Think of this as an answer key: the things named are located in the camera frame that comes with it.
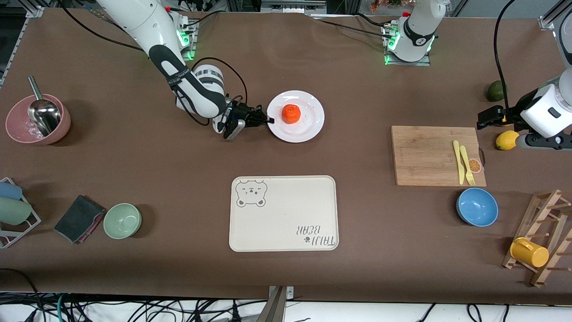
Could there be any peeled orange fruit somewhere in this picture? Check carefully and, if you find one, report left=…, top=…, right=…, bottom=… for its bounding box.
left=282, top=104, right=301, bottom=124

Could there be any white round plate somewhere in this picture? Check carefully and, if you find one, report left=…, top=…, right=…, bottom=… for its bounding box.
left=267, top=90, right=325, bottom=144

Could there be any green lime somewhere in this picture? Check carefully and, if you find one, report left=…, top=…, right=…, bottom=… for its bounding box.
left=487, top=81, right=505, bottom=102

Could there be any yellow plastic fork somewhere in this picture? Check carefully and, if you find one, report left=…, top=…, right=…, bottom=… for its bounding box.
left=459, top=145, right=476, bottom=186

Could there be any yellow plastic knife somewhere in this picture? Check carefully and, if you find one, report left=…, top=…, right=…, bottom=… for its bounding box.
left=453, top=140, right=466, bottom=185

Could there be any wooden cutting board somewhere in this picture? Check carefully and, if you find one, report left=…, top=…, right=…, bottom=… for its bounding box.
left=391, top=126, right=487, bottom=187

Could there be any blue bowl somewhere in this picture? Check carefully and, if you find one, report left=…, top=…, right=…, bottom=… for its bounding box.
left=456, top=187, right=499, bottom=227

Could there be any cream bear print tray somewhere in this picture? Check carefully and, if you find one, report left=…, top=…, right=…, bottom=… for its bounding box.
left=229, top=175, right=339, bottom=252

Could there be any wooden mug rack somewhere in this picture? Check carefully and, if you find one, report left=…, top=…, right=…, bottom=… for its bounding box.
left=502, top=189, right=572, bottom=288

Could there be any brown table mat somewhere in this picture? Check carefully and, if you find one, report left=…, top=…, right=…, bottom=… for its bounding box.
left=0, top=7, right=572, bottom=306

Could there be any yellow mug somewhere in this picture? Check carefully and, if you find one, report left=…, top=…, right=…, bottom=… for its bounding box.
left=510, top=237, right=550, bottom=268

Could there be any pale green bowl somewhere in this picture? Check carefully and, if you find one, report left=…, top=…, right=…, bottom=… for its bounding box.
left=103, top=203, right=142, bottom=240

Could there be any pink folded cloth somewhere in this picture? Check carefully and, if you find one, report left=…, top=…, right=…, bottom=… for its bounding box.
left=78, top=208, right=106, bottom=245

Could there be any grey metal pole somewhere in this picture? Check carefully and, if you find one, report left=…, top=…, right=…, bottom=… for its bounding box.
left=256, top=286, right=287, bottom=322

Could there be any dark grey folded cloth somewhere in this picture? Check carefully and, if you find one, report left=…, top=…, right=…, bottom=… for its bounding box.
left=54, top=195, right=106, bottom=245

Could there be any stainless steel scoop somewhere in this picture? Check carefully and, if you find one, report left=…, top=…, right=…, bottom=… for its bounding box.
left=28, top=76, right=62, bottom=137

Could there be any pink bowl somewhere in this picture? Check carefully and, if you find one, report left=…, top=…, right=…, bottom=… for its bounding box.
left=5, top=94, right=71, bottom=145

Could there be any light blue cup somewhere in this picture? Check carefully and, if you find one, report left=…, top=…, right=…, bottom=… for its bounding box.
left=0, top=182, right=23, bottom=201

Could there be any sage green cup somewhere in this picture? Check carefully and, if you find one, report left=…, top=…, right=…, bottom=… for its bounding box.
left=0, top=197, right=32, bottom=226

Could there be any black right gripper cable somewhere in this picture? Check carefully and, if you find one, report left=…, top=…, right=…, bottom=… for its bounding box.
left=172, top=56, right=249, bottom=128

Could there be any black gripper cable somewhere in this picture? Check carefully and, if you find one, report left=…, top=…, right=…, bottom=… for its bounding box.
left=172, top=56, right=249, bottom=128
left=493, top=0, right=521, bottom=112

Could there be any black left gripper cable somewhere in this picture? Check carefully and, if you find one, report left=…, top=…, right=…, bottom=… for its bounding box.
left=493, top=0, right=521, bottom=112

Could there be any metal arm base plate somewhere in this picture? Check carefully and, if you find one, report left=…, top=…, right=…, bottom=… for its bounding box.
left=383, top=22, right=432, bottom=67
left=148, top=18, right=198, bottom=61

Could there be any aluminium frame profile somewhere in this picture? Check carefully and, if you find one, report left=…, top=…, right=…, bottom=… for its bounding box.
left=0, top=4, right=45, bottom=85
left=538, top=0, right=572, bottom=30

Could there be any black base cable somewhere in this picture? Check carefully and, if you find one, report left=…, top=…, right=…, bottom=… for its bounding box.
left=308, top=17, right=394, bottom=42
left=181, top=11, right=220, bottom=30

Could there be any white wire cup rack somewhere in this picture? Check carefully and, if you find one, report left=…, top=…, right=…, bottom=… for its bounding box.
left=0, top=177, right=42, bottom=249

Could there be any teal cable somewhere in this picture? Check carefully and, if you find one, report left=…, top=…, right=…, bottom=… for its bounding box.
left=55, top=293, right=68, bottom=322

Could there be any black looped cable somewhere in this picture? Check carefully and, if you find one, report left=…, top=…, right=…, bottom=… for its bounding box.
left=0, top=267, right=44, bottom=322

